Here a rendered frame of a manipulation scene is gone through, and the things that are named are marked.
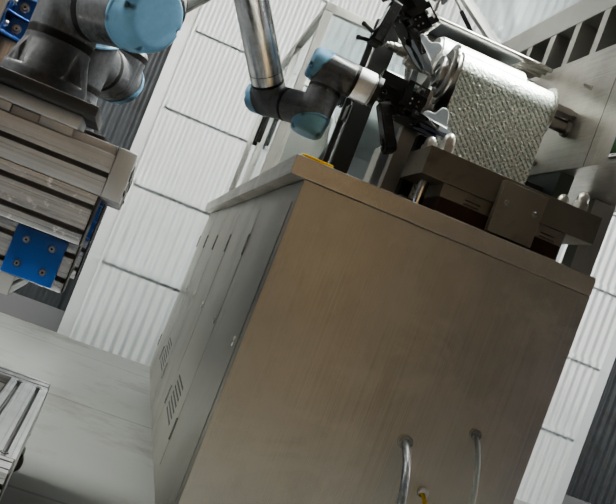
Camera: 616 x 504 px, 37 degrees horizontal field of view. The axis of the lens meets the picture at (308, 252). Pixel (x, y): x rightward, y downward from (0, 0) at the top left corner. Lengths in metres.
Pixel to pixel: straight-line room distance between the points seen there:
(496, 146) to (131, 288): 3.22
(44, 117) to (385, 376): 0.79
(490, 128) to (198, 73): 3.17
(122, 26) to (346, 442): 0.87
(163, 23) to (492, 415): 0.97
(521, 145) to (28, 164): 1.11
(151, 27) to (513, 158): 0.95
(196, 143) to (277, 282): 3.38
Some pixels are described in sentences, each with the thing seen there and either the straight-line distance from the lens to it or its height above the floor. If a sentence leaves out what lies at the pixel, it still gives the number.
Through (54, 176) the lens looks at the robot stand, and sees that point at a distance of 1.58.
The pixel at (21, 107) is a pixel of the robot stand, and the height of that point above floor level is 0.77.
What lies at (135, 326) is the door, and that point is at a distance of 5.06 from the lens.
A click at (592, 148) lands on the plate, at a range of 2.10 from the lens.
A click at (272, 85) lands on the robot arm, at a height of 1.06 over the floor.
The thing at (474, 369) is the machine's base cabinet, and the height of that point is 0.64.
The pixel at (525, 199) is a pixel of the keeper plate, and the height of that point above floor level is 1.00.
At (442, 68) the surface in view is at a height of 1.25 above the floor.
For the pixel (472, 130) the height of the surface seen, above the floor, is 1.14.
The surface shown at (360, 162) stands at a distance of 3.09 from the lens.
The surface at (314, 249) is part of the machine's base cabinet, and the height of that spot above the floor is 0.74.
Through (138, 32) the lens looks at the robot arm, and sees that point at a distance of 1.52.
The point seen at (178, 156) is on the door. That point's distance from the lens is 5.05.
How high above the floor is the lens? 0.65
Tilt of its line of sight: 3 degrees up
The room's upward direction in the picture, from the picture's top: 21 degrees clockwise
